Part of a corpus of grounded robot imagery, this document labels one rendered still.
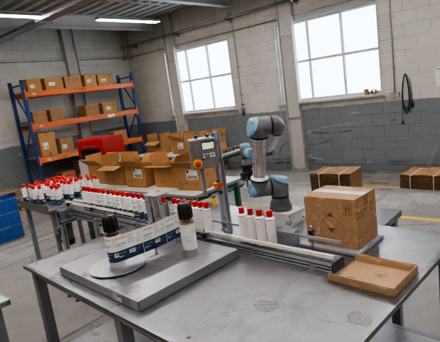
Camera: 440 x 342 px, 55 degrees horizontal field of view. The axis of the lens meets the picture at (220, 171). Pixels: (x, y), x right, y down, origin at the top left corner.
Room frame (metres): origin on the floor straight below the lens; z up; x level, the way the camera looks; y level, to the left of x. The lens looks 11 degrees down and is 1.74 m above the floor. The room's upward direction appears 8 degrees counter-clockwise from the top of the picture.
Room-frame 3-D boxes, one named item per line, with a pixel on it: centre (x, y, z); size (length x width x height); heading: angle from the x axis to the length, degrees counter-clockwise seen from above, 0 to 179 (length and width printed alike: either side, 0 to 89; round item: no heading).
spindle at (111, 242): (2.18, 0.63, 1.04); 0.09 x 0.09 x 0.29
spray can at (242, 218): (2.30, -0.09, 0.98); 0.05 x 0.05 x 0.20
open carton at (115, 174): (5.23, 1.25, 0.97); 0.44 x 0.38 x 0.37; 143
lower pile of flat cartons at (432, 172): (5.92, -3.00, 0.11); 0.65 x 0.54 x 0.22; 45
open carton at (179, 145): (7.30, 0.59, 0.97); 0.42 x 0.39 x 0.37; 136
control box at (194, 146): (2.61, 0.09, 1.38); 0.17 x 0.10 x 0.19; 99
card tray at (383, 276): (1.76, -0.62, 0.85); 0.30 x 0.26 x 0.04; 44
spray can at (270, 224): (2.17, -0.23, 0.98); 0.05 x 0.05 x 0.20
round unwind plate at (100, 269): (2.18, 0.63, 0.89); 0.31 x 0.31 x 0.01
